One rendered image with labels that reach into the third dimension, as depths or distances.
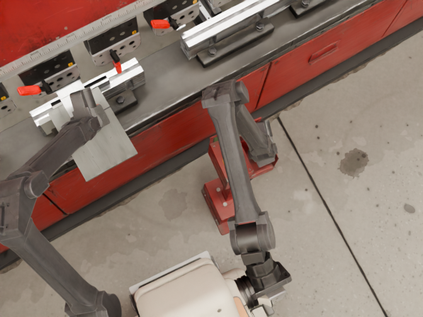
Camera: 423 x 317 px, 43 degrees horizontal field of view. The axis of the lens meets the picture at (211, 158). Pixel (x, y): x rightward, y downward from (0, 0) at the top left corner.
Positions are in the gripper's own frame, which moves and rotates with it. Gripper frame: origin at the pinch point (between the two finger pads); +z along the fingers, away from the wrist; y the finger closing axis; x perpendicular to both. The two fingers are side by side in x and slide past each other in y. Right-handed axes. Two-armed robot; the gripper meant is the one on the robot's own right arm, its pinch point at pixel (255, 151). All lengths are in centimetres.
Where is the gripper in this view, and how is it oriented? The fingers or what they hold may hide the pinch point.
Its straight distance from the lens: 200.3
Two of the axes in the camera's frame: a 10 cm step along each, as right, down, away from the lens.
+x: -9.1, 3.9, -1.4
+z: -1.4, 0.3, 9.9
